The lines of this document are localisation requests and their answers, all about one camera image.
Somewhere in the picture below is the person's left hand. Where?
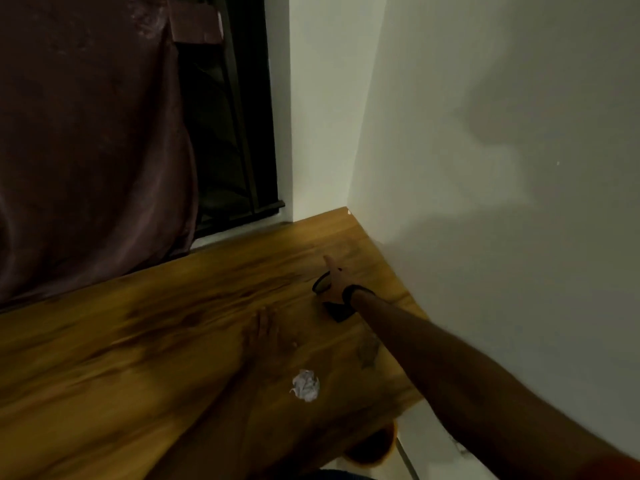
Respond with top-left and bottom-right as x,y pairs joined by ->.
241,305 -> 290,371

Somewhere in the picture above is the person's right hand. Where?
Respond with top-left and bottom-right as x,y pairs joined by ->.
315,255 -> 359,311

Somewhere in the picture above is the person's right forearm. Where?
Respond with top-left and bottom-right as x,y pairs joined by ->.
350,291 -> 632,480

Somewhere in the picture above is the person's left forearm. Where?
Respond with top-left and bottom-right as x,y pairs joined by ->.
146,362 -> 291,480

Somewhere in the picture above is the black wristband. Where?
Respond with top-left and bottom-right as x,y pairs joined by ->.
342,285 -> 376,309

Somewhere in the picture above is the crumpled white paper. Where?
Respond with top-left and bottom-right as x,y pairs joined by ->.
289,369 -> 321,403

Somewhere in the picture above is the orange bucket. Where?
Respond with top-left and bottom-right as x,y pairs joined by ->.
343,420 -> 399,468

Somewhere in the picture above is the dark brown curtain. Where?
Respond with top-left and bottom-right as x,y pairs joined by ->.
0,0 -> 225,311

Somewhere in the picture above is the black window frame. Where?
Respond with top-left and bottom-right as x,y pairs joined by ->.
172,0 -> 286,239

